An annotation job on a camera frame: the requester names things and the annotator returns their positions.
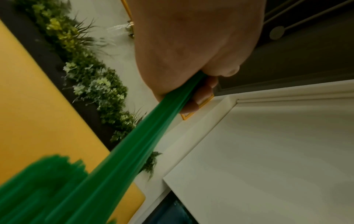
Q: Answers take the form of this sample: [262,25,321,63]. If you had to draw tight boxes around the person's left hand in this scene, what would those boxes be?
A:
[128,0,267,114]

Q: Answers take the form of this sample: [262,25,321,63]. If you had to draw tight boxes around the pile of green straws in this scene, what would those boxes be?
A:
[35,70,209,224]

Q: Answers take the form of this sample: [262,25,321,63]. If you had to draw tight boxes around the yellow bench seat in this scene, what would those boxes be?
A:
[0,19,146,224]

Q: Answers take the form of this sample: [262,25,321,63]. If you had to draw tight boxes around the black planter box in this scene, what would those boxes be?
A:
[0,0,117,152]

